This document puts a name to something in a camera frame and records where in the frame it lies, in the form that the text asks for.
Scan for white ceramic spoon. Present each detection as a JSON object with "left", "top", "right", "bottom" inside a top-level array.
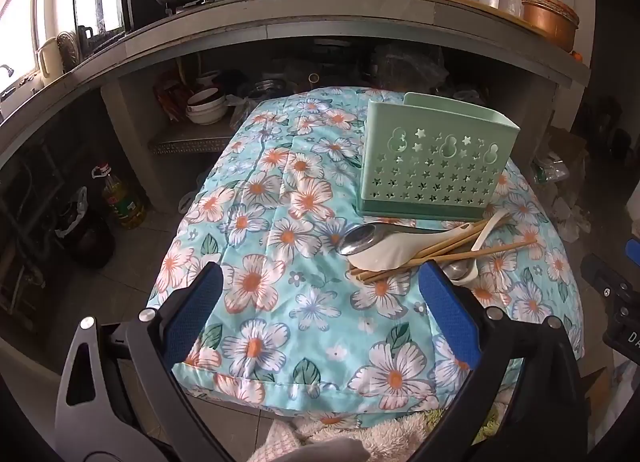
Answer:
[
  {"left": 450, "top": 209, "right": 509, "bottom": 287},
  {"left": 347, "top": 223, "right": 475, "bottom": 273}
]

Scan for metal shelf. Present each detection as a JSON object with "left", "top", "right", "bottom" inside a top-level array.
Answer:
[{"left": 150, "top": 134, "right": 236, "bottom": 155}]

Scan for cooking oil bottle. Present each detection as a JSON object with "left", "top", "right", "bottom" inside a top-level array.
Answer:
[{"left": 91, "top": 164, "right": 147, "bottom": 231}]

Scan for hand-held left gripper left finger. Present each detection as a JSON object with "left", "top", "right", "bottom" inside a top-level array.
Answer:
[{"left": 54, "top": 262, "right": 238, "bottom": 462}]

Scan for cream pitcher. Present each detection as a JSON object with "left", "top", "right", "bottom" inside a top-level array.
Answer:
[{"left": 37, "top": 36, "right": 66, "bottom": 87}]

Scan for metal bowl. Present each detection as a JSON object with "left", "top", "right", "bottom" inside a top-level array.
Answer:
[{"left": 247, "top": 79, "right": 289, "bottom": 100}]

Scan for green plastic utensil holder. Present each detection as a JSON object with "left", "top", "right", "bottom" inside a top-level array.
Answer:
[{"left": 356, "top": 92, "right": 521, "bottom": 221}]

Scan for floral blue blanket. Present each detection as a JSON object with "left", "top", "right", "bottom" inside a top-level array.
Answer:
[{"left": 147, "top": 86, "right": 586, "bottom": 428}]

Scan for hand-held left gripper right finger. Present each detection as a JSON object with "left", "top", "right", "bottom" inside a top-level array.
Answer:
[{"left": 415, "top": 262, "right": 591, "bottom": 462}]

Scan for fluffy cream towel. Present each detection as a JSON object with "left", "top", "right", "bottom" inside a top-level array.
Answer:
[{"left": 260, "top": 412, "right": 432, "bottom": 462}]

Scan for stacked white bowls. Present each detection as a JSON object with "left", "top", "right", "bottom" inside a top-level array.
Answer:
[{"left": 185, "top": 86, "right": 229, "bottom": 125}]

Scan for crumpled plastic bags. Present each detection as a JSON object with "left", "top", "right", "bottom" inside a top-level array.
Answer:
[{"left": 532, "top": 152, "right": 594, "bottom": 243}]

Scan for grey concrete kitchen counter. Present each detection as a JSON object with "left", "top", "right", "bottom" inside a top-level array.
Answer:
[{"left": 0, "top": 0, "right": 593, "bottom": 167}]

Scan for window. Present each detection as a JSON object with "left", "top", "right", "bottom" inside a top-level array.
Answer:
[{"left": 0, "top": 0, "right": 57, "bottom": 87}]

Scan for black trash bag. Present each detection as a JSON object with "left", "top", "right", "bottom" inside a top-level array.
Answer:
[{"left": 54, "top": 187, "right": 117, "bottom": 270}]

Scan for patterned jar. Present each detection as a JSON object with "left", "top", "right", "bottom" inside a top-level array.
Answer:
[{"left": 56, "top": 30, "right": 81, "bottom": 73}]

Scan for red packaging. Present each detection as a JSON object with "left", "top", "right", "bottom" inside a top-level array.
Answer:
[{"left": 152, "top": 79, "right": 189, "bottom": 123}]

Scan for cardboard box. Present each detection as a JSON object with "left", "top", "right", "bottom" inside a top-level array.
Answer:
[{"left": 542, "top": 127, "right": 589, "bottom": 167}]

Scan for clear plastic bag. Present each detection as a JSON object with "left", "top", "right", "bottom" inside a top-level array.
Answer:
[{"left": 372, "top": 44, "right": 448, "bottom": 92}]

